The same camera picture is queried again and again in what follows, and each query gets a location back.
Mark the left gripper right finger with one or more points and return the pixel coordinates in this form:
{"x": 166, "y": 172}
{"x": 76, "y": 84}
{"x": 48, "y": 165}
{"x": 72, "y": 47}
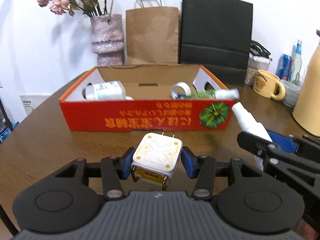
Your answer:
{"x": 202, "y": 168}

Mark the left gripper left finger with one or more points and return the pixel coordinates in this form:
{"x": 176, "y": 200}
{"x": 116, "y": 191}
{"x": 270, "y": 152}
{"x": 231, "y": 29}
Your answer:
{"x": 114, "y": 169}

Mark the white yellow charger plug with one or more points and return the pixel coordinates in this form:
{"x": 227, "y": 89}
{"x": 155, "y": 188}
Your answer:
{"x": 155, "y": 159}

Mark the white spray bottle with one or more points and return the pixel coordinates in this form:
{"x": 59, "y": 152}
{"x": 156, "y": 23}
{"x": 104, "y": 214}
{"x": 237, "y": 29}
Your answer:
{"x": 248, "y": 123}

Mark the white tape roll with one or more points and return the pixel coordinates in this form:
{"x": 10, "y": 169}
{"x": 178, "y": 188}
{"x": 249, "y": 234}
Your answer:
{"x": 180, "y": 88}

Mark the clear plastic jar white label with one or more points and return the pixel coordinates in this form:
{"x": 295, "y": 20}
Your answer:
{"x": 105, "y": 91}

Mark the green spray bottle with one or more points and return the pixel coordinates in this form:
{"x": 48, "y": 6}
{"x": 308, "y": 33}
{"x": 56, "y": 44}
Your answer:
{"x": 222, "y": 94}

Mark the yellow bear mug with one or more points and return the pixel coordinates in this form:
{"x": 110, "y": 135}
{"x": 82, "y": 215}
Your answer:
{"x": 269, "y": 85}

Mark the orange cardboard box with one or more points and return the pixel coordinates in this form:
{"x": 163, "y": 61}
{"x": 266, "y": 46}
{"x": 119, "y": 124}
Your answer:
{"x": 151, "y": 106}

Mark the clear glass bottle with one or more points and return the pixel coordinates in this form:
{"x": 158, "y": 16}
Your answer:
{"x": 296, "y": 63}

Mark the blue soda can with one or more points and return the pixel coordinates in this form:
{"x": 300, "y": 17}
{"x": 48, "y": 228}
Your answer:
{"x": 284, "y": 67}

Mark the clear jar with black clasp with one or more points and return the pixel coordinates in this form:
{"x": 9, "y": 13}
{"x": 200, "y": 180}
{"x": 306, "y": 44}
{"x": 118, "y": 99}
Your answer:
{"x": 259, "y": 58}

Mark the blue white packages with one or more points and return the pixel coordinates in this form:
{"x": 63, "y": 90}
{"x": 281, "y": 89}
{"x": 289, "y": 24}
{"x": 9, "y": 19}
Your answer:
{"x": 5, "y": 131}

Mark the black paper bag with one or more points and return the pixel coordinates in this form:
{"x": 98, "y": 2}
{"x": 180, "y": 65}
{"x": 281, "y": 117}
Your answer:
{"x": 217, "y": 34}

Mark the pink textured ceramic vase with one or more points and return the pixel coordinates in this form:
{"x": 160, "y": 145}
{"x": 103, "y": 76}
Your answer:
{"x": 107, "y": 39}

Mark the brown paper bag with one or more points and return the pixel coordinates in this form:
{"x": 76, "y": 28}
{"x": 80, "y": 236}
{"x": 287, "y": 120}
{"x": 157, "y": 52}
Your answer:
{"x": 152, "y": 34}

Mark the white panel by wall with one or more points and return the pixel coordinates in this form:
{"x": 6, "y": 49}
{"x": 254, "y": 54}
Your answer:
{"x": 31, "y": 101}

